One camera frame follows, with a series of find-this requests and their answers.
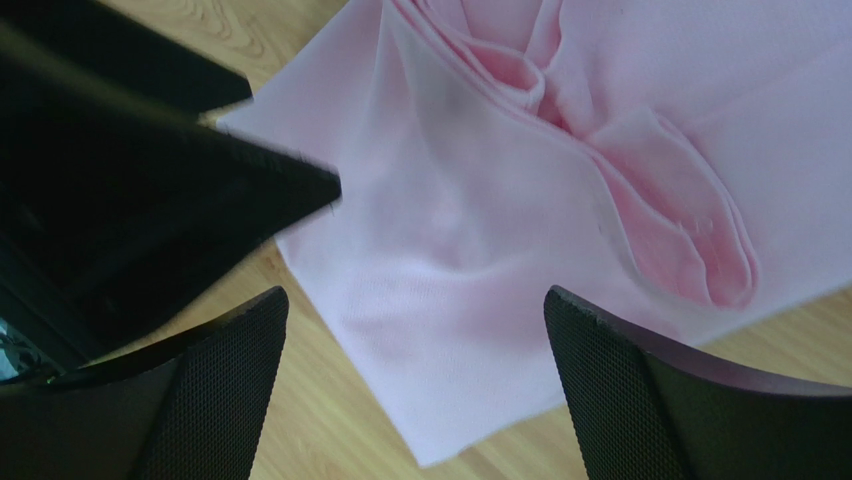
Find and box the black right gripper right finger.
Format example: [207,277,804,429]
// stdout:
[544,286,851,479]

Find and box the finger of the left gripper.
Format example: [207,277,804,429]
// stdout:
[1,26,341,372]
[1,1,252,115]

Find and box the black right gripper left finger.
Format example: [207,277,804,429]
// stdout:
[1,287,289,479]

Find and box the pink t shirt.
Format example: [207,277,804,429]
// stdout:
[218,1,851,467]

